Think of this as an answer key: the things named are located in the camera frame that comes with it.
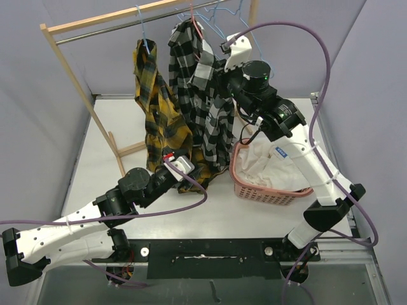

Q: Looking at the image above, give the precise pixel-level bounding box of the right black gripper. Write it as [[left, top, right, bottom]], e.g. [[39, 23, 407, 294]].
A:
[[214, 55, 257, 117]]

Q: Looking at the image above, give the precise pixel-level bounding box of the black white checked shirt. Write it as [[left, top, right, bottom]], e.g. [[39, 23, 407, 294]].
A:
[[168, 23, 235, 173]]

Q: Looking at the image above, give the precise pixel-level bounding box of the pink plastic laundry basket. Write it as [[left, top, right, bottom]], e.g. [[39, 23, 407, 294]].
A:
[[229, 142, 313, 206]]

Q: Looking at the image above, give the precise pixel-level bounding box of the pink hanger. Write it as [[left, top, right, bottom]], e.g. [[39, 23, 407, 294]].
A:
[[190, 0, 203, 46]]

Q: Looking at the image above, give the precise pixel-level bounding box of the blue hanger of white shirt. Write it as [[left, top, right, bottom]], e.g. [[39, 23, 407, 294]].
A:
[[171, 1, 226, 42]]

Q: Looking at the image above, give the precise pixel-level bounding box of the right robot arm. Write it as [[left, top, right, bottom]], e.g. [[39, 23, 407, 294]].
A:
[[214, 60, 366, 260]]

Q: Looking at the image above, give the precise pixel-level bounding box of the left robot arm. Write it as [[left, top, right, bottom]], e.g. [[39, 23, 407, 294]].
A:
[[1, 165, 207, 287]]

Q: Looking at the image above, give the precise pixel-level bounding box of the yellow plaid shirt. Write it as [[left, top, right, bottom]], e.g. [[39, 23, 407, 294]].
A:
[[133, 39, 217, 189]]

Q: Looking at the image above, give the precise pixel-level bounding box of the blue hanger of yellow shirt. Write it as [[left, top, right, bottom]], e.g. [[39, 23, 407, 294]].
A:
[[135, 4, 151, 55]]

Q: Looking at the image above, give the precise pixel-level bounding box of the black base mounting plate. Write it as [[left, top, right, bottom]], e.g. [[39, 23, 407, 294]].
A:
[[93, 238, 320, 280]]

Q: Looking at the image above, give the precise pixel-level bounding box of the metal hanging rod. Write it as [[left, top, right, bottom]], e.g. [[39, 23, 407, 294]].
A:
[[47, 1, 221, 45]]

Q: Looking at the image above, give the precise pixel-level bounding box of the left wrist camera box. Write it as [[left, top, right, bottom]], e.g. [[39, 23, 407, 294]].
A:
[[163, 153, 195, 182]]

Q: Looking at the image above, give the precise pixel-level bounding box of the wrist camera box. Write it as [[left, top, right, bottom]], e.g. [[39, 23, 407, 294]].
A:
[[220, 33, 252, 72], [163, 153, 195, 182]]

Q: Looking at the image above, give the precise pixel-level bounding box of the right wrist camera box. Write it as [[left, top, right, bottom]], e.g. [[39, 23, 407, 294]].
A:
[[220, 33, 252, 72]]

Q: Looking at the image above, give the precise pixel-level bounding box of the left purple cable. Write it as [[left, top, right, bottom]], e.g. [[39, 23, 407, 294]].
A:
[[0, 158, 209, 289]]

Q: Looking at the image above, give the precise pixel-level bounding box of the purple cable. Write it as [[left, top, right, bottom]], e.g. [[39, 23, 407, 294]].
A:
[[0, 158, 209, 289], [222, 21, 380, 305]]

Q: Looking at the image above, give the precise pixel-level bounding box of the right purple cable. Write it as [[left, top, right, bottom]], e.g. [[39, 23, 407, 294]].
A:
[[222, 21, 380, 305]]

